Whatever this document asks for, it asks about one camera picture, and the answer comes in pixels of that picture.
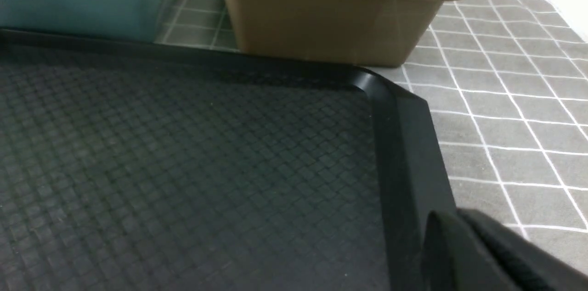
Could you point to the black serving tray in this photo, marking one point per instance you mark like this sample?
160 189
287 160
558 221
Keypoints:
143 167

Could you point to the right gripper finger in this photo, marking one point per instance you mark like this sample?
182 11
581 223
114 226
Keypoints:
469 251

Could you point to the brown plastic bin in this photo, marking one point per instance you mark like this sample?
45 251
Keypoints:
378 33

